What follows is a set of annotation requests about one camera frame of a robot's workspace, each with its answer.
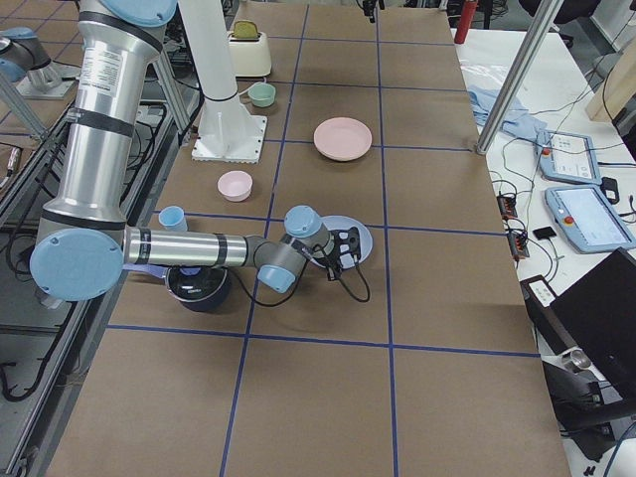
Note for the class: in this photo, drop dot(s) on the black laptop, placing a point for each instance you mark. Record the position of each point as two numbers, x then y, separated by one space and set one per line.
598 312

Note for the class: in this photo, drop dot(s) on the aluminium frame post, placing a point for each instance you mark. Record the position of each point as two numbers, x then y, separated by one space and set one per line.
522 62

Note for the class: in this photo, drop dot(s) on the pink plate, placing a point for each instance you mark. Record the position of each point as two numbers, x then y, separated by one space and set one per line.
342 139

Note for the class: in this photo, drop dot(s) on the teach pendant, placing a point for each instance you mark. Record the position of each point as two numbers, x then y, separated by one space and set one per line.
567 157
587 219

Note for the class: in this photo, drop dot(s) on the cream toaster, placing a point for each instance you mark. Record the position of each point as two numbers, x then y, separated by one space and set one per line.
251 59

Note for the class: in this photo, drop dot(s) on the green bowl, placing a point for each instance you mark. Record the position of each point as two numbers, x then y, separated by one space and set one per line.
262 94

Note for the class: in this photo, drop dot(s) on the light blue cloth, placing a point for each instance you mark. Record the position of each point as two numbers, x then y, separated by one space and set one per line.
517 122

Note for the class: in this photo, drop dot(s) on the light blue cup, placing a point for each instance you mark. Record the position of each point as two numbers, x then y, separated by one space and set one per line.
173 218

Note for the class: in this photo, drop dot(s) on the upper teach pendant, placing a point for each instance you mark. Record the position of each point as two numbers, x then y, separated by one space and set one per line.
567 157

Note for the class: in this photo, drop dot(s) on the bread slice in toaster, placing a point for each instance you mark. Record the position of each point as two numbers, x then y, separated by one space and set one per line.
245 30

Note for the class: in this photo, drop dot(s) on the light blue plate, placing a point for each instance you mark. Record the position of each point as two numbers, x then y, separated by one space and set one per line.
343 223

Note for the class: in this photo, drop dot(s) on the pink bowl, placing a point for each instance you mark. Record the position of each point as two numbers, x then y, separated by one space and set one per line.
235 185

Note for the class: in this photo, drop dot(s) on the lower teach pendant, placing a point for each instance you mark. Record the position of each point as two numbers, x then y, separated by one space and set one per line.
587 219

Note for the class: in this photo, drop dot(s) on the dark blue saucepan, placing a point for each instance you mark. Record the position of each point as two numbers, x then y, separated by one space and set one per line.
207 305

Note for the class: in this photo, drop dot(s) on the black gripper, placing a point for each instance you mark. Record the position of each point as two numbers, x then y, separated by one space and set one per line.
340 240

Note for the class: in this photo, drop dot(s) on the red bottle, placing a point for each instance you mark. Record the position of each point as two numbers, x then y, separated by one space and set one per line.
465 21

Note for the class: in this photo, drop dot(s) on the clear plastic bag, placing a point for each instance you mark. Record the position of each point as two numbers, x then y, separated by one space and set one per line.
486 76

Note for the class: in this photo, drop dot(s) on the glass pot lid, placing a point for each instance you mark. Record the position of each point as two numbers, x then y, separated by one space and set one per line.
195 284

